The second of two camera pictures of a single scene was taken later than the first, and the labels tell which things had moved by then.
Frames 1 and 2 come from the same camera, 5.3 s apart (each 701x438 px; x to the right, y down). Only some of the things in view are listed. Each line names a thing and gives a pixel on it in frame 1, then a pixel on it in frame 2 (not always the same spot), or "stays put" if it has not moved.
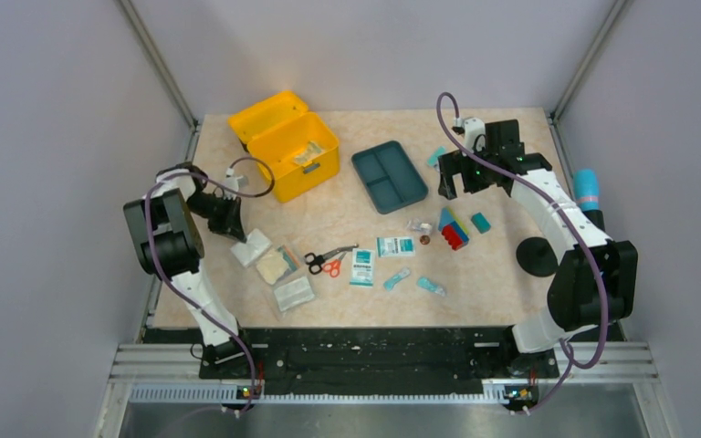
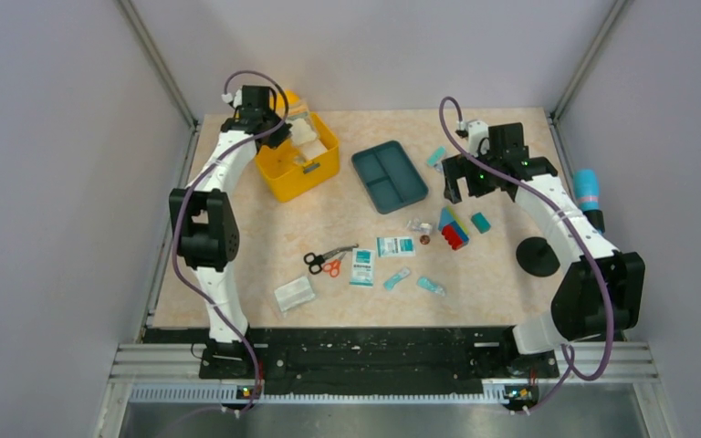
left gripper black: (230, 224) to (281, 135)
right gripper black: (455, 162) stays put
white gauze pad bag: (256, 245) to (306, 140)
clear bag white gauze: (294, 293) stays put
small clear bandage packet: (415, 224) stays put
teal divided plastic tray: (389, 176) stays put
